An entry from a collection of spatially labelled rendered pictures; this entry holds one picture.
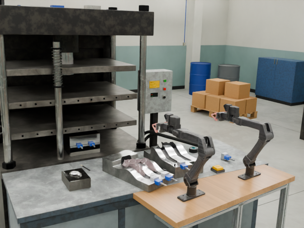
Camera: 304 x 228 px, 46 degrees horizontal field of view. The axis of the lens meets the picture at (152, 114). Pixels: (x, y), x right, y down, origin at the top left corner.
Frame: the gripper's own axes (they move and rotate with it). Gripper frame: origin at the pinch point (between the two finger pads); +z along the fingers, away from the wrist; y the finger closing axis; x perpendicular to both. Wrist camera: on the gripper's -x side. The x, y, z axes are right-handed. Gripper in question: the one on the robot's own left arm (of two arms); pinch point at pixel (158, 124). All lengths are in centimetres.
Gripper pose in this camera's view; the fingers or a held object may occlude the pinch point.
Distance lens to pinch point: 260.3
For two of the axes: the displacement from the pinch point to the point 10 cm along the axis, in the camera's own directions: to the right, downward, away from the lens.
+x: -0.2, 9.7, 2.3
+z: -6.0, -2.0, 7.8
